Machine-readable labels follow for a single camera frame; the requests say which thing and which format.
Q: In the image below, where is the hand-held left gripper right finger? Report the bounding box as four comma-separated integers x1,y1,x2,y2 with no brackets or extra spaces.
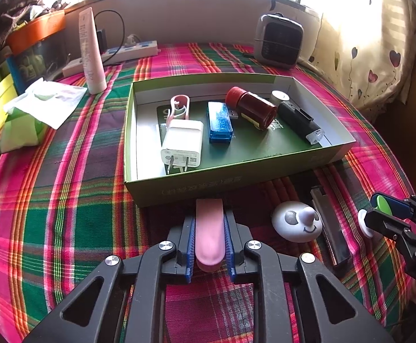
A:
223,210,394,343

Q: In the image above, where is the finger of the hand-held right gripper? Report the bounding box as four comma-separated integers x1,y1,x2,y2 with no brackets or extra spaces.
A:
370,194,416,223
364,209,416,254

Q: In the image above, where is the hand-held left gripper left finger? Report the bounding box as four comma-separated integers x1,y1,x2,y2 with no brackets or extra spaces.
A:
22,214,197,343

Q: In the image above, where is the pink case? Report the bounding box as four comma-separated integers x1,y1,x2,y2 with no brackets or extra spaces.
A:
195,199,226,272

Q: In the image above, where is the green and white suction hook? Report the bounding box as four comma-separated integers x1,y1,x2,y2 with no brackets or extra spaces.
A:
358,194,394,238

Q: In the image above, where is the green cardboard box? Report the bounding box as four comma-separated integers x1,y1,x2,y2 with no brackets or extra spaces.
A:
123,72,357,208

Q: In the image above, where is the white USB wall charger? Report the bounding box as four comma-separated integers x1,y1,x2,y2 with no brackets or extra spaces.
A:
160,119,205,176

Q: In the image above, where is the blue USB device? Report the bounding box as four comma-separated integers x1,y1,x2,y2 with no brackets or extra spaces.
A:
207,101,239,144

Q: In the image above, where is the black flashlight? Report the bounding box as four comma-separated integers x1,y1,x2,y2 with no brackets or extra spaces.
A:
277,101,325,146

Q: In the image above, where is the red capped brown bottle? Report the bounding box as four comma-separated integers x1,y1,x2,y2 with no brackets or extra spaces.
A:
226,86,278,131

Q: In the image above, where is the pink and white hook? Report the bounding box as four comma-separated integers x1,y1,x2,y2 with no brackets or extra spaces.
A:
167,95,190,124

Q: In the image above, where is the small white round container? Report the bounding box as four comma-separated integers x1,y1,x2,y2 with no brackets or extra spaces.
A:
269,90,290,106

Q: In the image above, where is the silver harmonica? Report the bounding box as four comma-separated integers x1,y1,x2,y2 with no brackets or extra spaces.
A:
310,186,351,268

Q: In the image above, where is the white face shaped hook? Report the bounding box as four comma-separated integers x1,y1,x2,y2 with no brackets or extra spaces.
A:
271,201,323,242

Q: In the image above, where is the heart print curtain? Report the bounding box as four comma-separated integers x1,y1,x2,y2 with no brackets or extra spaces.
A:
308,0,416,115

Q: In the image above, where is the grey desktop heater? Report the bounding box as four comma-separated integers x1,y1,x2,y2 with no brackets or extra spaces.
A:
254,13,304,70

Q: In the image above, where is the green tissue pack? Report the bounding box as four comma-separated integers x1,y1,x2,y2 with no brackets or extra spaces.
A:
0,77,88,154

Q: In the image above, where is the white power strip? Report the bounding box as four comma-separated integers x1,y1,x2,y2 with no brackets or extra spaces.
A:
62,40,158,77

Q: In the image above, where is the white lotion tube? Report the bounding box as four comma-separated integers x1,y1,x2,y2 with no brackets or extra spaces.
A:
78,7,107,95

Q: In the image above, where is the dark glass tank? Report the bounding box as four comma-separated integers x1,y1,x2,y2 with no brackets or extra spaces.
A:
9,30,69,90

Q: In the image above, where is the orange plastic container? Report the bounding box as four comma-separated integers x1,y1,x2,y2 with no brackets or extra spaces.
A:
6,11,66,56

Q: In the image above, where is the black power cable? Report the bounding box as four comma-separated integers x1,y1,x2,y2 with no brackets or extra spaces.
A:
93,9,126,67

